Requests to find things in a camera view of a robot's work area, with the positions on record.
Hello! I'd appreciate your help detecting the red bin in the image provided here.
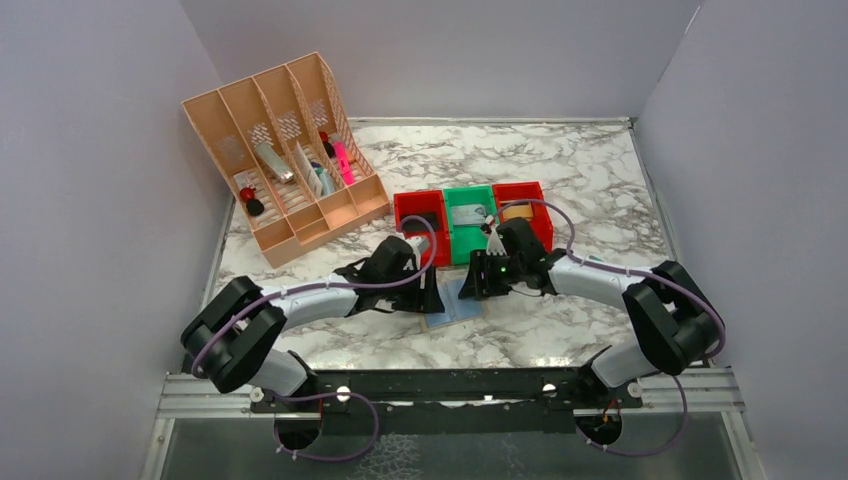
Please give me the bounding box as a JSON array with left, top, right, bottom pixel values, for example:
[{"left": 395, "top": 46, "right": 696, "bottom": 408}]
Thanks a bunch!
[
  {"left": 394, "top": 190, "right": 451, "bottom": 267},
  {"left": 492, "top": 181, "right": 554, "bottom": 250}
]

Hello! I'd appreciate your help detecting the gold credit card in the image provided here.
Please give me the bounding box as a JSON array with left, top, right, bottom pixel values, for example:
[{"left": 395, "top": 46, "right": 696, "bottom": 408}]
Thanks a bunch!
[{"left": 500, "top": 202, "right": 534, "bottom": 222}]

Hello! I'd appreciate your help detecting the beige card holder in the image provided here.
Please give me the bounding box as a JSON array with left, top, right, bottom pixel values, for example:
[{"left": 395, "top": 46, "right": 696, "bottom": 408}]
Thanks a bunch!
[{"left": 420, "top": 279, "right": 485, "bottom": 332}]

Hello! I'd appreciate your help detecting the left red bin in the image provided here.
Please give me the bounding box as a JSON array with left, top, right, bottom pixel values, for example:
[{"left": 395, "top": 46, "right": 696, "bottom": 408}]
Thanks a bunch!
[{"left": 394, "top": 190, "right": 451, "bottom": 267}]

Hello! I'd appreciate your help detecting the red and black stamp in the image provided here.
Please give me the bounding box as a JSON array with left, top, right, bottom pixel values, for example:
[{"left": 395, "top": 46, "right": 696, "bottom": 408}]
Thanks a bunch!
[{"left": 239, "top": 186, "right": 265, "bottom": 217}]

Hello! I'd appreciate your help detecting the peach desk file organizer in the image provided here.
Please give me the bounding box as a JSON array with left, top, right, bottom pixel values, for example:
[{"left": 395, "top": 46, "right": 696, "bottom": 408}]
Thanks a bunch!
[{"left": 182, "top": 53, "right": 389, "bottom": 267}]

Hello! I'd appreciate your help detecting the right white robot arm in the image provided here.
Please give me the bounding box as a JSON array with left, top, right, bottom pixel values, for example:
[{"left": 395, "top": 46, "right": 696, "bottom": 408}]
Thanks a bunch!
[{"left": 458, "top": 218, "right": 723, "bottom": 390}]

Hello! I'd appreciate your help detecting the black mounting rail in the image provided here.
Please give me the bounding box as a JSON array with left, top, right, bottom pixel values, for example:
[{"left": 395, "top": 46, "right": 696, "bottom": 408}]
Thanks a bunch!
[{"left": 246, "top": 352, "right": 642, "bottom": 437}]

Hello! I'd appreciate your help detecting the black card in bin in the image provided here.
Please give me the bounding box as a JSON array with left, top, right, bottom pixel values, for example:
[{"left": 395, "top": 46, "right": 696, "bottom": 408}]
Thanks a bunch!
[{"left": 398, "top": 212, "right": 441, "bottom": 235}]

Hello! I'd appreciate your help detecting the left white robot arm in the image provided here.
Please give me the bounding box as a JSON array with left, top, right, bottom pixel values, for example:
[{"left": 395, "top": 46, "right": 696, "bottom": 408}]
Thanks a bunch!
[{"left": 180, "top": 235, "right": 443, "bottom": 397}]

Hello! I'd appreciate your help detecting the pink highlighter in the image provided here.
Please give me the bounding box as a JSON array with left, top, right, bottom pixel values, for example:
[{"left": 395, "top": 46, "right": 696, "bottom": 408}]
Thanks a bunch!
[{"left": 332, "top": 141, "right": 355, "bottom": 186}]

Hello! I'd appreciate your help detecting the right red bin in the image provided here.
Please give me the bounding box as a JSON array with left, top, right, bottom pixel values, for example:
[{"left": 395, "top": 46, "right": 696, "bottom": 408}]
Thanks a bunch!
[{"left": 492, "top": 181, "right": 554, "bottom": 250}]

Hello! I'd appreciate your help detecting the silver stapler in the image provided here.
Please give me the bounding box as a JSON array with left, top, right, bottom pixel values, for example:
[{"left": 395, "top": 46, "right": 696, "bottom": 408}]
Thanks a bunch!
[{"left": 254, "top": 141, "right": 294, "bottom": 183}]

